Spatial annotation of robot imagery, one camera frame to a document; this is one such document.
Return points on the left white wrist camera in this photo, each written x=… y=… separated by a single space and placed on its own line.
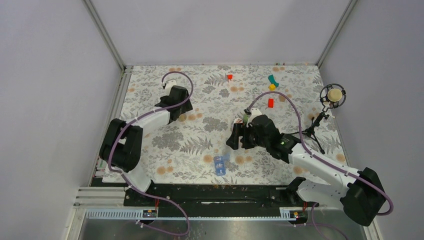
x=168 y=85

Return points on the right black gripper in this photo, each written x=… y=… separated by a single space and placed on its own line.
x=238 y=129

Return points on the microphone on tripod stand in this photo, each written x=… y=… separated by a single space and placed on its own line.
x=331 y=96

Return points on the yellow cube block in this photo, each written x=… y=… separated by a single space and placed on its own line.
x=271 y=87

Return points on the white cap pill bottle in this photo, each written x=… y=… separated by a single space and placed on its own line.
x=237 y=121

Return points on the green pill bottle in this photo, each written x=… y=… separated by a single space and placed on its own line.
x=245 y=118

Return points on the blue weekly pill organizer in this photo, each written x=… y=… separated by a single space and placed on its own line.
x=219 y=164

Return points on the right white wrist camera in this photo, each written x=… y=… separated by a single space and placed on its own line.
x=252 y=113

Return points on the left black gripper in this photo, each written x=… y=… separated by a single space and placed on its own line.
x=187 y=107

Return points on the red rectangular block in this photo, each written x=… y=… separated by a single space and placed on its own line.
x=270 y=103

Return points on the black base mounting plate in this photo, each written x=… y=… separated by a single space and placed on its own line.
x=208 y=200

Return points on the floral patterned table mat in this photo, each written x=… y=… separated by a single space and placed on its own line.
x=183 y=151

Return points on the teal curved block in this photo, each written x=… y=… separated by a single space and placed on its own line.
x=272 y=80

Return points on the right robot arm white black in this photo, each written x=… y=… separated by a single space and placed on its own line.
x=358 y=193

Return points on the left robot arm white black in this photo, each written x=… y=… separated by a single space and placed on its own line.
x=122 y=145

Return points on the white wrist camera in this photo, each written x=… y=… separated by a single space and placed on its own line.
x=168 y=85
x=252 y=113

